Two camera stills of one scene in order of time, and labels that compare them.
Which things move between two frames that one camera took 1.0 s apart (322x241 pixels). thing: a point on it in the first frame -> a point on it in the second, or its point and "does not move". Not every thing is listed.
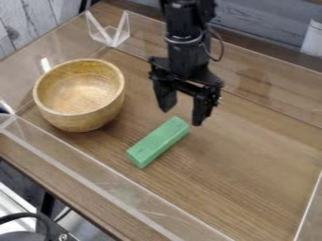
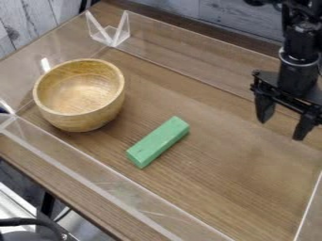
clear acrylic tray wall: (80, 121) does not move
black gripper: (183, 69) -> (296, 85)
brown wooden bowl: (79, 94) does not move
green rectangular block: (155, 144) does not move
